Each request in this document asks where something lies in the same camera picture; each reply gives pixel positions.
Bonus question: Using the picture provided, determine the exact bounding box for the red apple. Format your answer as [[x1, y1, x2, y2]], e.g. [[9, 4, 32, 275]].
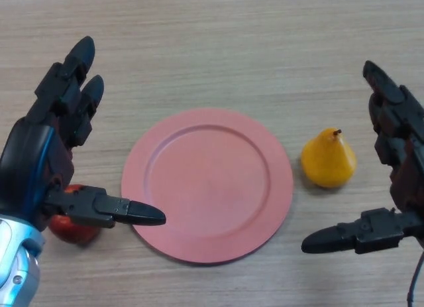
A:
[[48, 184, 100, 245]]

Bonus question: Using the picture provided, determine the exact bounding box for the yellow pear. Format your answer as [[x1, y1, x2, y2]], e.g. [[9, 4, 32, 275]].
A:
[[300, 127, 358, 188]]

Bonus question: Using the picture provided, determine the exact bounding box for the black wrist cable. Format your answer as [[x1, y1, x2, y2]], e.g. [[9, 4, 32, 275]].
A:
[[406, 249, 424, 307]]

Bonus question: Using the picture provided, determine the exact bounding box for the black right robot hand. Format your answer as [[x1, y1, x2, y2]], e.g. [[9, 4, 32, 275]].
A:
[[300, 60, 424, 255]]

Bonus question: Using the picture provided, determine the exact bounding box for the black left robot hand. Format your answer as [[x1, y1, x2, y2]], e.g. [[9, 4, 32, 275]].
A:
[[0, 36, 166, 235]]

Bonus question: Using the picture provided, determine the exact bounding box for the pink round plate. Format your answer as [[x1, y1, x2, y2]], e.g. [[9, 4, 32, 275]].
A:
[[121, 108, 294, 265]]

